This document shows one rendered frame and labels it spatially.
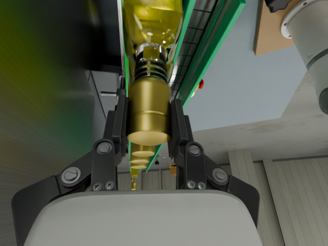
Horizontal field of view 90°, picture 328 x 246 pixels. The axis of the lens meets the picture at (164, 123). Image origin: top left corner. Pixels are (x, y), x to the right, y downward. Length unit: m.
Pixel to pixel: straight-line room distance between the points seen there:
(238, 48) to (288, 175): 7.09
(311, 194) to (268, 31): 7.26
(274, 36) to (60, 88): 0.60
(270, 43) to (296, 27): 0.10
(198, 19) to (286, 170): 7.36
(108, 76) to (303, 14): 0.55
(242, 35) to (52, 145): 0.59
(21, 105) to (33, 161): 0.06
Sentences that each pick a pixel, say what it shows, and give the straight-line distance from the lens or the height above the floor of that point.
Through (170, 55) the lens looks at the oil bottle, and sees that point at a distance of 0.18.
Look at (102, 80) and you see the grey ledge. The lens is 0.57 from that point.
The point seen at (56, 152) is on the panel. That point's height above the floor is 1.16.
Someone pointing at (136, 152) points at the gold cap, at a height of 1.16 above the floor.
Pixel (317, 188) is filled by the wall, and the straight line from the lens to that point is 7.78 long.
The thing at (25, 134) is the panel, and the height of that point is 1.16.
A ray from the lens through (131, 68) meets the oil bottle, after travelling 0.21.
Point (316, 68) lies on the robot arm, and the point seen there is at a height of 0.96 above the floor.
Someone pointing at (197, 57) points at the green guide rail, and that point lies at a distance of 0.44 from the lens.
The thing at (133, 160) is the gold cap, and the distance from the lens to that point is 0.28.
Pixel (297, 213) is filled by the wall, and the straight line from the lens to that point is 7.58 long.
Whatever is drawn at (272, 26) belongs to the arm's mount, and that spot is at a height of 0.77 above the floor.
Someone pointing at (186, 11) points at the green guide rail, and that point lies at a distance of 0.30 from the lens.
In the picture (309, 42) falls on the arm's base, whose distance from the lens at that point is 0.56.
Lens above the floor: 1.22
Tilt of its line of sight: 24 degrees down
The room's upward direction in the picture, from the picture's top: 179 degrees clockwise
